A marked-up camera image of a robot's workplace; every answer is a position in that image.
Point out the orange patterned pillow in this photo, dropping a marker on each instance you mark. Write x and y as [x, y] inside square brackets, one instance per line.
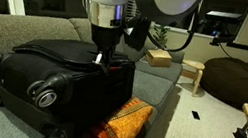
[125, 123]

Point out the small wooden stool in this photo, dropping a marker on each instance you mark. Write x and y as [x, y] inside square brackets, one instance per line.
[195, 65]

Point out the black stand camera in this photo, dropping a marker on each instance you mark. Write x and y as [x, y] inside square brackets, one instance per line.
[224, 17]

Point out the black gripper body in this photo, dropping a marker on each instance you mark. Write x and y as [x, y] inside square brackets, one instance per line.
[103, 38]

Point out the black phone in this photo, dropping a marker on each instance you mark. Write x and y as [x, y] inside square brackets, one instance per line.
[195, 114]

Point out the black fabric wheeled suitcase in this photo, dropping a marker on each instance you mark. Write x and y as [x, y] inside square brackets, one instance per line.
[93, 87]

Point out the green potted plant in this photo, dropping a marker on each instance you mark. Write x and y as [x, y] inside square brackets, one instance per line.
[160, 34]

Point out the grey fabric sofa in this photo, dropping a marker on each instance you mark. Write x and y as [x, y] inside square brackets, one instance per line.
[12, 30]

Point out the wooden box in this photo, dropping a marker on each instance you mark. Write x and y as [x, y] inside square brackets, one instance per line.
[159, 58]

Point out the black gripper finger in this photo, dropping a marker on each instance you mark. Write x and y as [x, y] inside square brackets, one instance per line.
[107, 61]
[98, 57]

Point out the dark beanbag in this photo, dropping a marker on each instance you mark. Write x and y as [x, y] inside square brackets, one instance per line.
[243, 84]

